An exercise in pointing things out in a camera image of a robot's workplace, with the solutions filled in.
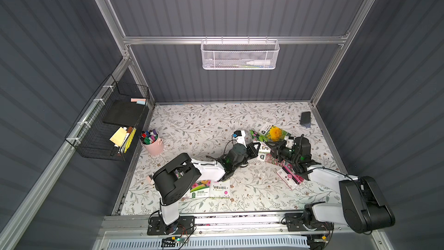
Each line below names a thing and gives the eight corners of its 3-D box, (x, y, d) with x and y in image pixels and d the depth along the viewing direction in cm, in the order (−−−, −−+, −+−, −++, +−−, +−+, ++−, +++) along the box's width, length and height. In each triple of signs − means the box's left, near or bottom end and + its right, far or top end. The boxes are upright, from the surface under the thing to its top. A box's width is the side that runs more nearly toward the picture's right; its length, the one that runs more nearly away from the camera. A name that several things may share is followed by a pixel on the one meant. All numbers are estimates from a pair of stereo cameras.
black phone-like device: (300, 126, 110) (302, 121, 107) (300, 115, 116) (303, 110, 113) (308, 127, 110) (310, 123, 106) (308, 116, 115) (310, 112, 112)
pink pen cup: (147, 155, 98) (138, 142, 87) (151, 143, 103) (143, 129, 92) (162, 155, 98) (154, 142, 87) (166, 142, 103) (158, 129, 92)
